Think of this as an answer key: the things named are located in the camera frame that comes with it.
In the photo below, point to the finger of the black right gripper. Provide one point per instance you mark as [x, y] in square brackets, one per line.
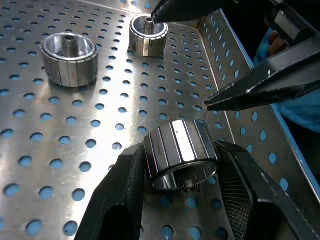
[280, 80]
[185, 10]

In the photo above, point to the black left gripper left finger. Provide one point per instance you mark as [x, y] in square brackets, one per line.
[117, 190]

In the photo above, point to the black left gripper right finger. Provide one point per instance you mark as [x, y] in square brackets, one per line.
[252, 195]

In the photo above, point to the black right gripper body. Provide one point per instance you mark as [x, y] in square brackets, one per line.
[300, 17]

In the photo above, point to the ribbed metal roller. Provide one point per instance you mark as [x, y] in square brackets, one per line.
[150, 47]
[180, 145]
[67, 72]

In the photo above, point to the perforated steel tray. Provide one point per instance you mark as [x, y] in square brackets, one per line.
[80, 132]

